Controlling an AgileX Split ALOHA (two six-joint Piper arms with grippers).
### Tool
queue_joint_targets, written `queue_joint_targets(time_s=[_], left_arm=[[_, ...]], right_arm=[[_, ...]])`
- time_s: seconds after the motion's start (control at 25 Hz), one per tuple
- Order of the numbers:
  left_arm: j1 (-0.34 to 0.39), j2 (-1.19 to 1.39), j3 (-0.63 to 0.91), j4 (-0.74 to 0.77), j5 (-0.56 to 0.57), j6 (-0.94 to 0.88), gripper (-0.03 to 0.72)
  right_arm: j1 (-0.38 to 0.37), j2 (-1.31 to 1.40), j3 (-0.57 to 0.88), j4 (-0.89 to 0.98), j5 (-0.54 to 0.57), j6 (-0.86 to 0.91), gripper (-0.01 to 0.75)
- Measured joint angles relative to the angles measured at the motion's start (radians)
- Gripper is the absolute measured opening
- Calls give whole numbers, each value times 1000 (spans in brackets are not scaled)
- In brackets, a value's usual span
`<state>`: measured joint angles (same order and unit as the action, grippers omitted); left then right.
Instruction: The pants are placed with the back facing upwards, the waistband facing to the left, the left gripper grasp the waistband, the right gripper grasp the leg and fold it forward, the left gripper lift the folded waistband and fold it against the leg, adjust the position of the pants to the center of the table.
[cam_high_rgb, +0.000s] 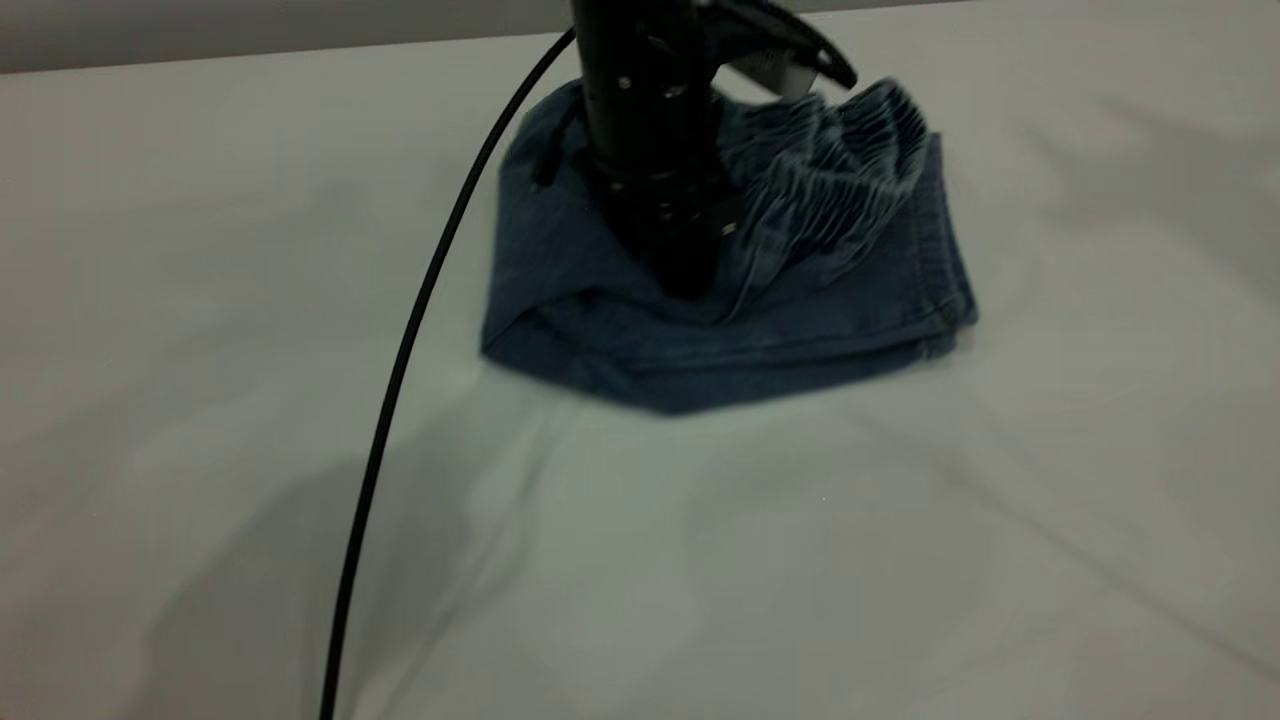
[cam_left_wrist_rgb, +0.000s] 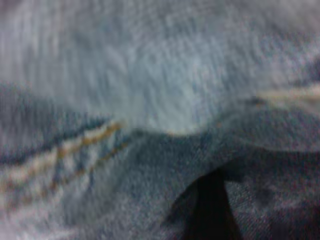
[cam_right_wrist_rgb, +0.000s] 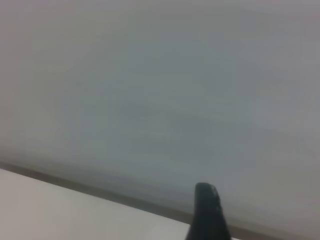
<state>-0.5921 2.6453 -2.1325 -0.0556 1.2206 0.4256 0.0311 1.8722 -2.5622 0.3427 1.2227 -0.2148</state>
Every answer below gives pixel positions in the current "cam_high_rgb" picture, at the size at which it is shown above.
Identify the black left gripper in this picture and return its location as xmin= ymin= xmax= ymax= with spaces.
xmin=600 ymin=175 xmax=743 ymax=303

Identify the white table cover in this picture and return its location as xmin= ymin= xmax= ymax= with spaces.
xmin=0 ymin=0 xmax=1280 ymax=720

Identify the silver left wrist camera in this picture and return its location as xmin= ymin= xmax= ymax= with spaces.
xmin=700 ymin=0 xmax=861 ymax=101

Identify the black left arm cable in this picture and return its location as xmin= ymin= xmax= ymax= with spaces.
xmin=318 ymin=28 xmax=581 ymax=720

